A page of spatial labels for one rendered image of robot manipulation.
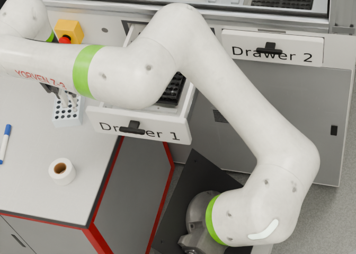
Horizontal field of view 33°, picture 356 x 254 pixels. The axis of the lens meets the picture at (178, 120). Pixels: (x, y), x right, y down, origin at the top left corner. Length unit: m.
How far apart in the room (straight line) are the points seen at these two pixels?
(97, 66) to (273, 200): 0.46
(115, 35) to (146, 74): 0.78
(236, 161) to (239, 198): 1.08
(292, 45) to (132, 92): 0.70
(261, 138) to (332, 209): 1.16
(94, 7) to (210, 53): 0.66
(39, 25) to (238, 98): 0.53
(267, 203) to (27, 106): 0.97
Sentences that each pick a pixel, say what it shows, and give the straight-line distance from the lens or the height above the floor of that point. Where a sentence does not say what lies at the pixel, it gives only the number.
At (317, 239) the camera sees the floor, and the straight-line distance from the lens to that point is 2.42.
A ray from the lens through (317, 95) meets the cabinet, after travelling 1.95.
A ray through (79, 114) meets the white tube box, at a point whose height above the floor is 0.79.
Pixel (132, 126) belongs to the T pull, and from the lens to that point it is 1.63.
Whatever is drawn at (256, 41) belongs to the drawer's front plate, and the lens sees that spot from 1.76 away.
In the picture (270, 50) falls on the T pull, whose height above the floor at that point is 0.91.
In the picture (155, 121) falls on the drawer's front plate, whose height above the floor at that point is 0.92.
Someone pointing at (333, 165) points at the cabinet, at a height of 0.23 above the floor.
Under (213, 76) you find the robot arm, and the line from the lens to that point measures 1.30.
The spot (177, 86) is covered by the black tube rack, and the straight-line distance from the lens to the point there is 1.70.
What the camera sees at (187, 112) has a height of 0.87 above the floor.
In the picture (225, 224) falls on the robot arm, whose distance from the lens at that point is 1.35.
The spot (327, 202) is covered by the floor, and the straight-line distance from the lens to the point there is 2.49.
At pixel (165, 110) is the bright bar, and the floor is 0.85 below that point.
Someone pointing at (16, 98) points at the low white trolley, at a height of 0.76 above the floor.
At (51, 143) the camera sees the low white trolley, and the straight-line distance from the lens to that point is 1.87.
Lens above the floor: 2.23
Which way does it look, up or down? 55 degrees down
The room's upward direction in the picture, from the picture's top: 16 degrees counter-clockwise
